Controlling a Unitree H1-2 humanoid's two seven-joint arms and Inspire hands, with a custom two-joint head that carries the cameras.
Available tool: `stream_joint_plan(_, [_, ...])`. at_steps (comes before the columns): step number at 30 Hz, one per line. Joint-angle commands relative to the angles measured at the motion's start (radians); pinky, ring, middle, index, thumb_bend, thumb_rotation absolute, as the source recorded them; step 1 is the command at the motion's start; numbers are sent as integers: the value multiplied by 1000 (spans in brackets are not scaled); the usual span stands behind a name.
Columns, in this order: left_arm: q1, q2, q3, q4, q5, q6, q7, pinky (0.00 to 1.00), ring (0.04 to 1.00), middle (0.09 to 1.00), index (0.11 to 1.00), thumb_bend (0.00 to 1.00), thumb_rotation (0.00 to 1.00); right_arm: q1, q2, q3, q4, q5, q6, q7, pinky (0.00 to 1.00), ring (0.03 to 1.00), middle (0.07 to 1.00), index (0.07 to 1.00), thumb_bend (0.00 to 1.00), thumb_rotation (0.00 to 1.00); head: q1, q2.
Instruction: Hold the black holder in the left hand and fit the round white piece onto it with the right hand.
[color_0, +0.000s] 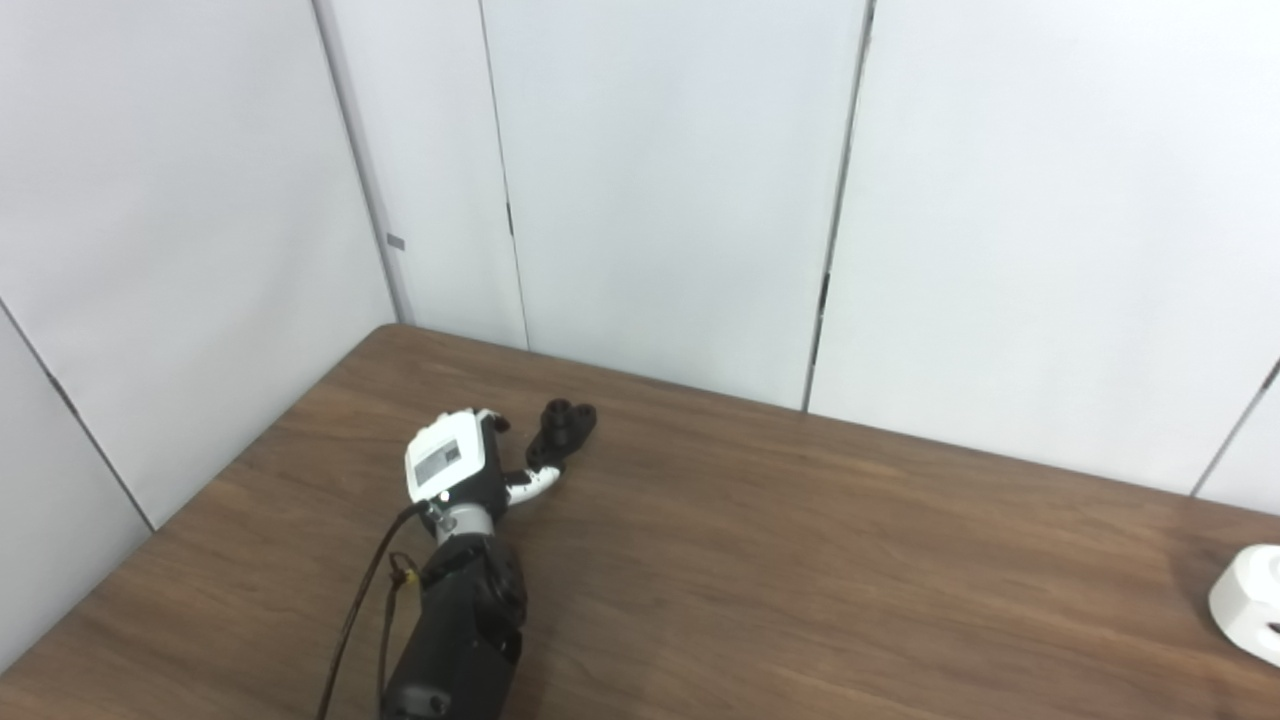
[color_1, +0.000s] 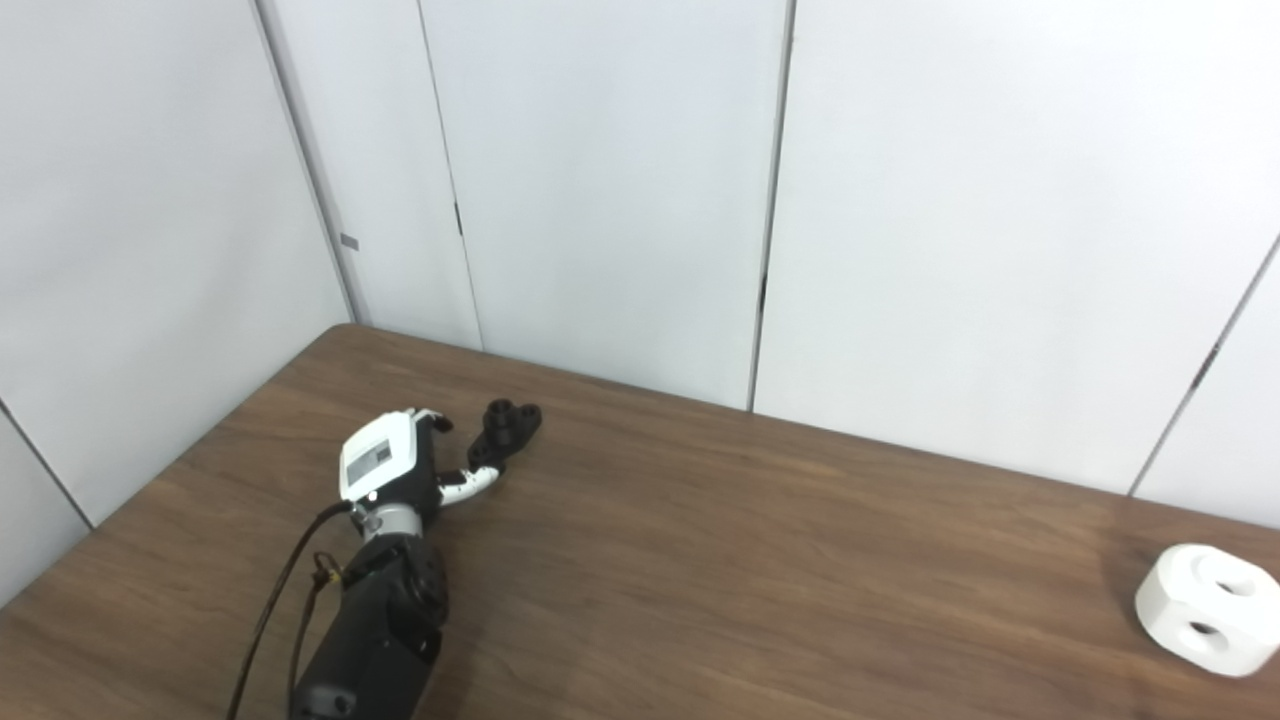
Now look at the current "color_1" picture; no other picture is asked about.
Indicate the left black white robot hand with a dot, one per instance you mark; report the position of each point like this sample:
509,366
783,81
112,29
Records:
378,458

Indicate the round white piece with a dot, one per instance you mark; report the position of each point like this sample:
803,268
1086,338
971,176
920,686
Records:
1175,595

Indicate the black flanged holder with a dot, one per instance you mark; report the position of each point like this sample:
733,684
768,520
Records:
505,430

